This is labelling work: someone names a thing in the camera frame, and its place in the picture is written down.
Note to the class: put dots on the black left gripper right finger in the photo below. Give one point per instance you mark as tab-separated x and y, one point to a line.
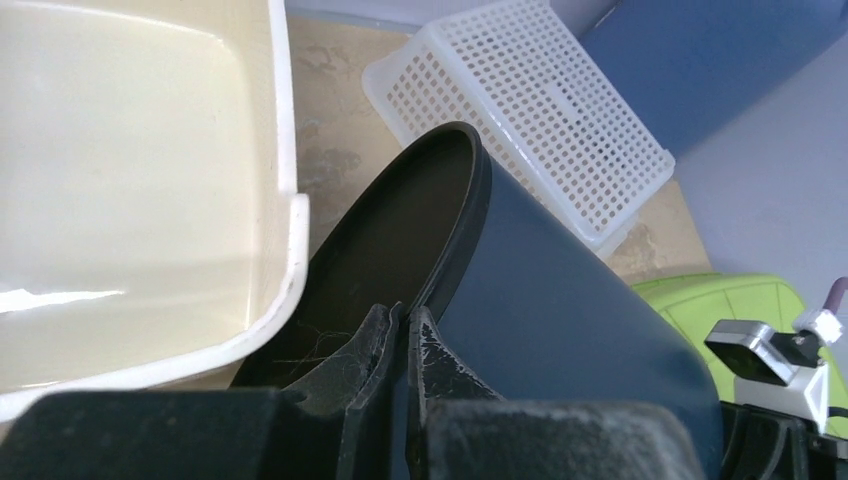
460	428

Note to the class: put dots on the white lattice plastic basket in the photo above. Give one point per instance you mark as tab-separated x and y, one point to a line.
542	107

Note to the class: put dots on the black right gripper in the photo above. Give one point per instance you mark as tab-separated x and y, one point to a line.
764	444

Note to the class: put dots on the blue plastic bucket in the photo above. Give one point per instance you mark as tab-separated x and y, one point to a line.
687	68

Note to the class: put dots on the cream perforated storage basket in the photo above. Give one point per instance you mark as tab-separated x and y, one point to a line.
152	229

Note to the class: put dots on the black cylindrical bucket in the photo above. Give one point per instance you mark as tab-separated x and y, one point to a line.
514	293

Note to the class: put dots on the lime green plastic basin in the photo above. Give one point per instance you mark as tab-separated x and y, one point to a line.
694	303

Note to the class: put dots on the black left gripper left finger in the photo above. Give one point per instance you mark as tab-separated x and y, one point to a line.
332	423

